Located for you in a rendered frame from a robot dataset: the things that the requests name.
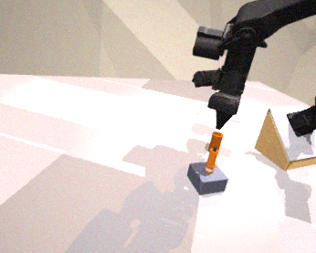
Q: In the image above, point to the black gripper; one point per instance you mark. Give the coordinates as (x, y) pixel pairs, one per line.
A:
(231, 86)

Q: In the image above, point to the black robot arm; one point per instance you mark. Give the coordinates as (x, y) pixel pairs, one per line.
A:
(255, 21)

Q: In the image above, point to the orange marker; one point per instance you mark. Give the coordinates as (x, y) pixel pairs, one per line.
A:
(210, 163)

